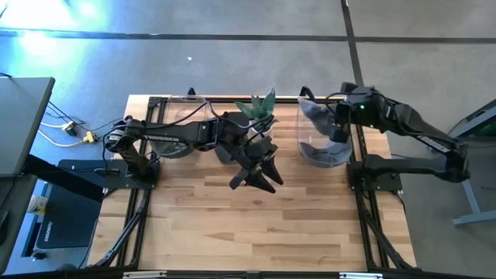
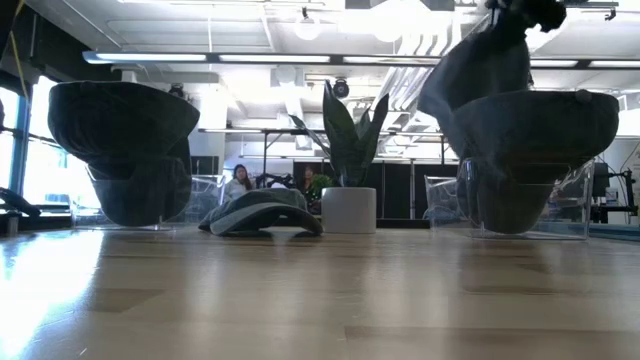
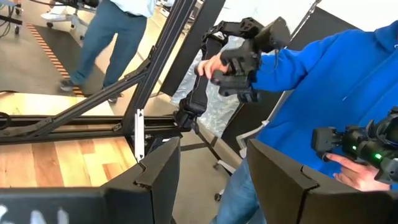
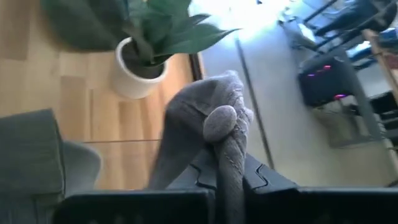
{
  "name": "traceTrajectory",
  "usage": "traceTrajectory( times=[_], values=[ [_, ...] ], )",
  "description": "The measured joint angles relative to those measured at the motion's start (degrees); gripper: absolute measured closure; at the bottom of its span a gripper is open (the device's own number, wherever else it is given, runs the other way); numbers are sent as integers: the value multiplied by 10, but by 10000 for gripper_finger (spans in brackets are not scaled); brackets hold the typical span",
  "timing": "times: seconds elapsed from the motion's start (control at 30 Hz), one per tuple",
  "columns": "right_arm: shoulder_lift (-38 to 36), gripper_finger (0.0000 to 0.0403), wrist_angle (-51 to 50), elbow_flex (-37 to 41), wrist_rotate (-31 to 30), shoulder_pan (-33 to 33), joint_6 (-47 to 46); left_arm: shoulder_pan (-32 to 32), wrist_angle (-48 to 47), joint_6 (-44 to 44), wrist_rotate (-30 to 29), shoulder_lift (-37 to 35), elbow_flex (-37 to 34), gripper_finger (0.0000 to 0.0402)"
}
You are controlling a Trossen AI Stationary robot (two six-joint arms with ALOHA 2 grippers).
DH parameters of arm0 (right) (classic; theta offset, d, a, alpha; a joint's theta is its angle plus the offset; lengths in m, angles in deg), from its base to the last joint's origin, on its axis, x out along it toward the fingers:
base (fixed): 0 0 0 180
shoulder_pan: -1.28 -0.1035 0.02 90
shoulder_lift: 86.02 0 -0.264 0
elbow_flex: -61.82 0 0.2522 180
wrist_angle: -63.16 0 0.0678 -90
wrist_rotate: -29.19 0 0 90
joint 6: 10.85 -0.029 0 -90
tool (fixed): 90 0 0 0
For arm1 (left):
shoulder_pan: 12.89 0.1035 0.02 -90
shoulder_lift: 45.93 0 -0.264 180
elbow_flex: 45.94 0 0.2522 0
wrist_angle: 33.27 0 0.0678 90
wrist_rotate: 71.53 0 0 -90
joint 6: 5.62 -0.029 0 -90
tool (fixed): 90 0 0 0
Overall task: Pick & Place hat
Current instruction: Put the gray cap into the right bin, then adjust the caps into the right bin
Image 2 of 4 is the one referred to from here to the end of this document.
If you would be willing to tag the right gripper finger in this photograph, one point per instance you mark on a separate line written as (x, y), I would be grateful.
(547, 14)
(507, 11)

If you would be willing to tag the light grey cap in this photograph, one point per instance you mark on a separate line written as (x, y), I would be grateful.
(475, 70)

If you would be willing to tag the blue-grey cap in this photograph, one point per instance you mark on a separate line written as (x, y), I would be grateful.
(535, 130)

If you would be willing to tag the dark grey cap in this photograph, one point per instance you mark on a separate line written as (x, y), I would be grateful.
(260, 210)

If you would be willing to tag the dark green cap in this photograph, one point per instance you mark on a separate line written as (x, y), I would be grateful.
(120, 120)

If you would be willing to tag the black monitor stand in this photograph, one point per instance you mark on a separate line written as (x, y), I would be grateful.
(600, 180)

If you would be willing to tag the black round ceiling device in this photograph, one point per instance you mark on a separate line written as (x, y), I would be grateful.
(341, 88)

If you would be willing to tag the round ceiling lamp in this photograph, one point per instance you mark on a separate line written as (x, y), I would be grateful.
(307, 27)

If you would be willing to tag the green snake plant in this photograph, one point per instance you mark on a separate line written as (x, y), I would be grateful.
(350, 145)

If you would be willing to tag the white plant pot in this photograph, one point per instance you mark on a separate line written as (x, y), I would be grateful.
(349, 210)

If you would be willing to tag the long ceiling light strip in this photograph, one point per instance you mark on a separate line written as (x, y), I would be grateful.
(250, 58)

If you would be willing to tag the person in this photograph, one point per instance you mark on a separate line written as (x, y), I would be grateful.
(307, 182)
(237, 187)

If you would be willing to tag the left clear plastic bin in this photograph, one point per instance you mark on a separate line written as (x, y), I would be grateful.
(205, 200)

